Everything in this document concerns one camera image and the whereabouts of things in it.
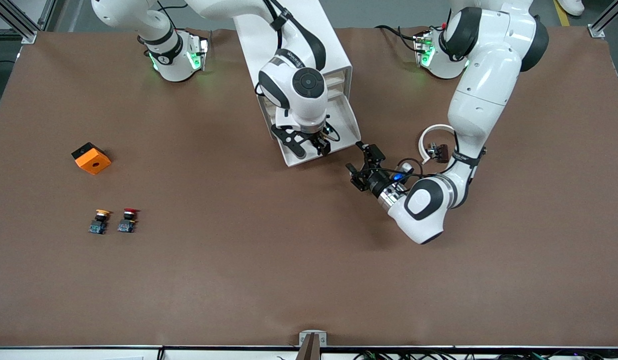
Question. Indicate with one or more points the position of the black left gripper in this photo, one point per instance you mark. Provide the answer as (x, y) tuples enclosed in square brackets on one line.
[(375, 183)]

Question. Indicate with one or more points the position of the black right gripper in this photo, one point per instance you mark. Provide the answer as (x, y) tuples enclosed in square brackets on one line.
[(319, 142)]

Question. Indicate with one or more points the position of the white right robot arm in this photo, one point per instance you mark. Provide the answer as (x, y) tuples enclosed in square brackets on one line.
[(294, 105)]

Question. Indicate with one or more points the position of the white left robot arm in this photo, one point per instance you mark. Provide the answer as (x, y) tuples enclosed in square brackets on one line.
[(481, 90)]

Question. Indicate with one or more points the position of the red push button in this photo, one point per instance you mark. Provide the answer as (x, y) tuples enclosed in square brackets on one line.
[(125, 225)]

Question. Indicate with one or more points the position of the orange and black button box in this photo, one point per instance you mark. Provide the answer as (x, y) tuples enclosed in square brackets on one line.
[(94, 162)]

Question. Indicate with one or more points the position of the yellow push button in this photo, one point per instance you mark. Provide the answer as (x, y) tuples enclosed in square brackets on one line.
[(98, 226)]

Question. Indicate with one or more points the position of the dark brown small component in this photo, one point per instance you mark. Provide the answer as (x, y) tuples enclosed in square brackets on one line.
[(443, 153)]

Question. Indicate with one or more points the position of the brown table mat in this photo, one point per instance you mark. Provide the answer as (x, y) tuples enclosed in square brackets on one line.
[(289, 250)]

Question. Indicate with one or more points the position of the grey base connector plate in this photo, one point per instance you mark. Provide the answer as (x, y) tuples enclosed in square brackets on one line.
[(423, 50), (201, 52)]

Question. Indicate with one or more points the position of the white shoe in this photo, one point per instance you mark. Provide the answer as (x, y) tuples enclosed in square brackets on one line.
[(571, 6)]

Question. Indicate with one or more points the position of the grey camera bracket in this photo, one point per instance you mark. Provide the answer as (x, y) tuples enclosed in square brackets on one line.
[(303, 339)]

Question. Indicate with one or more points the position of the aluminium frame post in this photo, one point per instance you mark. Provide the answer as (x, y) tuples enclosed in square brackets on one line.
[(28, 36), (596, 31)]

